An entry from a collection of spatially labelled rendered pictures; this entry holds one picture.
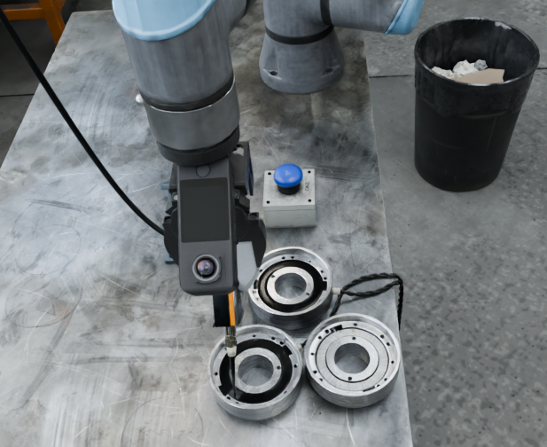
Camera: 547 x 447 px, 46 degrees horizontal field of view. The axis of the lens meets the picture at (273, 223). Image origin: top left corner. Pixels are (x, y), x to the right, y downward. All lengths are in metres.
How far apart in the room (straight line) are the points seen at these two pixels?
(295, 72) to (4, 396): 0.66
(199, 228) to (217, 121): 0.09
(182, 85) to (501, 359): 1.39
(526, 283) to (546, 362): 0.24
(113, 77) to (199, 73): 0.78
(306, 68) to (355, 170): 0.22
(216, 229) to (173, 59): 0.14
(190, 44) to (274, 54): 0.67
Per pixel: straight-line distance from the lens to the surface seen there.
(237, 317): 0.67
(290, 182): 0.86
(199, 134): 0.51
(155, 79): 0.49
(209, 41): 0.47
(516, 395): 1.72
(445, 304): 1.82
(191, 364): 0.79
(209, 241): 0.53
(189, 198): 0.54
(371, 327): 0.77
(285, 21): 1.08
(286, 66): 1.12
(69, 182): 1.06
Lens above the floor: 1.47
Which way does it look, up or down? 47 degrees down
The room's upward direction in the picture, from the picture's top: 7 degrees counter-clockwise
